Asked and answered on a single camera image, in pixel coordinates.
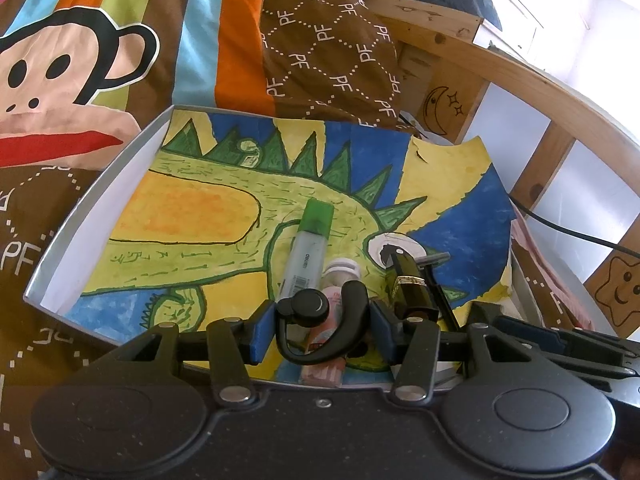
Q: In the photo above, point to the brown printed blanket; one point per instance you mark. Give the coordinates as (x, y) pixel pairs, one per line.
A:
(30, 210)

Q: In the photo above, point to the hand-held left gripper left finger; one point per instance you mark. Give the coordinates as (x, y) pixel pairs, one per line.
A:
(260, 325)

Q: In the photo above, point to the wooden bed frame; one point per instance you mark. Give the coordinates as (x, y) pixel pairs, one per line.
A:
(550, 95)

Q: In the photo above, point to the black earpiece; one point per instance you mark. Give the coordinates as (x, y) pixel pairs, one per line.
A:
(305, 305)

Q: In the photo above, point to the monkey face pillow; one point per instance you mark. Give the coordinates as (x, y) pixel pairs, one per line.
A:
(100, 60)

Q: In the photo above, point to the black razor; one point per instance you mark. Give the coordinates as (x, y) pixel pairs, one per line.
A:
(440, 295)

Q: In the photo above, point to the green-capped highlighter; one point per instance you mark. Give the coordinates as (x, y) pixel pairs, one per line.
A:
(305, 255)

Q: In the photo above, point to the grey shallow tray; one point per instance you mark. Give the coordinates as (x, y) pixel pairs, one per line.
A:
(100, 195)

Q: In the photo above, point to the brown patterned pillow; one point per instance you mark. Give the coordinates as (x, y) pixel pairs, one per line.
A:
(325, 45)

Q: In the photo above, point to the black lipstick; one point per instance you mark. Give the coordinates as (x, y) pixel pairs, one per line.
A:
(410, 285)

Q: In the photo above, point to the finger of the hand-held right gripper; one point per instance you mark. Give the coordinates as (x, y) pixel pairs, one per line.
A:
(530, 329)
(590, 366)

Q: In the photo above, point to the pink tube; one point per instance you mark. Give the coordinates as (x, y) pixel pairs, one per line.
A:
(342, 272)

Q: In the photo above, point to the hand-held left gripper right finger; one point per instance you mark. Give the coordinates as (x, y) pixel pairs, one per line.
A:
(380, 325)

